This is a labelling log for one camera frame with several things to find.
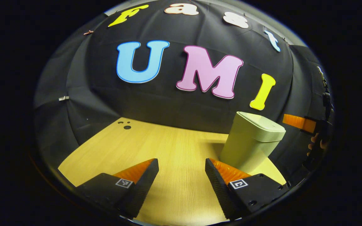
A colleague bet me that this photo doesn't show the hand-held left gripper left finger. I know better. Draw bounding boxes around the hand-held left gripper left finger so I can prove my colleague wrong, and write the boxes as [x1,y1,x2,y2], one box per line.
[76,158,159,220]

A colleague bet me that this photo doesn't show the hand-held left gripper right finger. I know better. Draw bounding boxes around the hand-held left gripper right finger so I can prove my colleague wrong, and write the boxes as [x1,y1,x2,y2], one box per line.
[205,158,290,220]

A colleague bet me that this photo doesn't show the green desktop garbage bin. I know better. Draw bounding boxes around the green desktop garbage bin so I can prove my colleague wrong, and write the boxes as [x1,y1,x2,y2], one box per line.
[220,111,286,174]

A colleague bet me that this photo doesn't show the wooden desktop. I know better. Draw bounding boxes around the wooden desktop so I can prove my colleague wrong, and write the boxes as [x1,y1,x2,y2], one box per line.
[58,117,287,226]

